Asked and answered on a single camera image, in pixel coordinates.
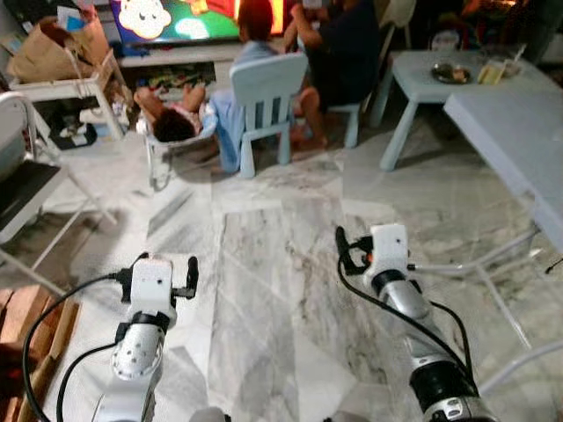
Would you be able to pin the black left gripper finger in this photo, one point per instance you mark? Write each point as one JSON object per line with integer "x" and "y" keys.
{"x": 191, "y": 277}
{"x": 141, "y": 257}

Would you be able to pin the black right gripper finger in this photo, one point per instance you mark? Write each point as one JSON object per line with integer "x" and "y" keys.
{"x": 343, "y": 246}

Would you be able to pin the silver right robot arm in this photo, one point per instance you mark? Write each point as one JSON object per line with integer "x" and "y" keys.
{"x": 409, "y": 303}

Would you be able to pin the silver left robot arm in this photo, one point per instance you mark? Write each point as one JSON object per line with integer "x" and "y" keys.
{"x": 136, "y": 360}

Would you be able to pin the wooden base board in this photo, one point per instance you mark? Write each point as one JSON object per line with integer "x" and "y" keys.
{"x": 53, "y": 352}

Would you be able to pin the orange brick stack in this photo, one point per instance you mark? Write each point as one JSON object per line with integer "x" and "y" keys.
{"x": 22, "y": 316}

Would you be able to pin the light blue kids chair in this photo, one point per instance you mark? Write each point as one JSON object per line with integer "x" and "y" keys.
{"x": 273, "y": 83}
{"x": 350, "y": 119}

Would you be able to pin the baby in pink clothes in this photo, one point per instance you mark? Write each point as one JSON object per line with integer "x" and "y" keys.
{"x": 176, "y": 123}

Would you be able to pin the black box with clutter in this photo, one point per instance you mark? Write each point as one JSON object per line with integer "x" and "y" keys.
{"x": 72, "y": 136}

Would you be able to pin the grey robot left leg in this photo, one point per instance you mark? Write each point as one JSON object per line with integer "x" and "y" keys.
{"x": 209, "y": 415}

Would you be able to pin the light blue small table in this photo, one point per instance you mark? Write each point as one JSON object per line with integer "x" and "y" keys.
{"x": 413, "y": 83}

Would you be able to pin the white shelf table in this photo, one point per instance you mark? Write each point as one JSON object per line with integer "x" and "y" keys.
{"x": 62, "y": 88}

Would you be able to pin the grey folding table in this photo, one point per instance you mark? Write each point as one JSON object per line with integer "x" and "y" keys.
{"x": 519, "y": 132}

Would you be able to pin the person in dark clothes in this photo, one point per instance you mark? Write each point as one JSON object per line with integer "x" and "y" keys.
{"x": 343, "y": 53}

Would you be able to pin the metal plate with food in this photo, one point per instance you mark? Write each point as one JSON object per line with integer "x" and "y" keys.
{"x": 451, "y": 73}

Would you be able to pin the brown paper bag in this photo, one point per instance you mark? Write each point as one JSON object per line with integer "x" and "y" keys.
{"x": 53, "y": 53}

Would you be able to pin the yellow food packet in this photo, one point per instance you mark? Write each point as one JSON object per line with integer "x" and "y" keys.
{"x": 491, "y": 73}

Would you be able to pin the child with red hair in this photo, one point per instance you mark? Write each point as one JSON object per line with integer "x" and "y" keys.
{"x": 255, "y": 22}

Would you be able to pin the television showing cartoon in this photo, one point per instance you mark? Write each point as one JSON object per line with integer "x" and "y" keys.
{"x": 193, "y": 18}

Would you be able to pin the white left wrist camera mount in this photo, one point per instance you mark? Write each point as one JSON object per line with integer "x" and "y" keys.
{"x": 151, "y": 288}

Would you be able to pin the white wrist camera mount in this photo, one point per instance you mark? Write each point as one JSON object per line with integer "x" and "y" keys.
{"x": 390, "y": 251}
{"x": 151, "y": 288}

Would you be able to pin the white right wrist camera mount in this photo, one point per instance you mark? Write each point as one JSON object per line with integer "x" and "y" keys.
{"x": 390, "y": 251}

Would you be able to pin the white frame baby bouncer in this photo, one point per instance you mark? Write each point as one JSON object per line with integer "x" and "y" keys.
{"x": 180, "y": 149}

